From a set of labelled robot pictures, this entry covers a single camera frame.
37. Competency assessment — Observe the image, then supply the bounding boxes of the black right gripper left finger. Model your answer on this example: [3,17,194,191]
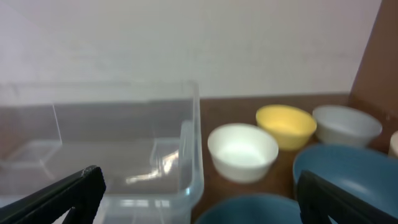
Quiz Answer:
[1,166,106,224]

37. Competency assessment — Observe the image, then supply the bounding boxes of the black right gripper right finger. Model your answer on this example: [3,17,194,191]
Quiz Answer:
[296,170,397,224]

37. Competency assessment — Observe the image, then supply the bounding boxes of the large blue bowl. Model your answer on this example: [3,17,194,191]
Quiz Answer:
[292,144,397,218]
[196,194,302,224]

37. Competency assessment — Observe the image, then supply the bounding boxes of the large cream bowl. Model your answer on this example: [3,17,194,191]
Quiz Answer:
[388,131,398,159]

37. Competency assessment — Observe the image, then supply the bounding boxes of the small yellow bowl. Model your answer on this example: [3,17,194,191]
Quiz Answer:
[256,105,317,151]

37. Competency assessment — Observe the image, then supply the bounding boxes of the small grey bowl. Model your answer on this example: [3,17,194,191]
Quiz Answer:
[312,105,382,147]

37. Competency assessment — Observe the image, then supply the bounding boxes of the clear plastic storage bin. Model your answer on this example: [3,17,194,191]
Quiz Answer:
[1,82,204,223]

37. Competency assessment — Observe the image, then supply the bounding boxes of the small white bowl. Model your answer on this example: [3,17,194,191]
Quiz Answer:
[207,123,279,184]

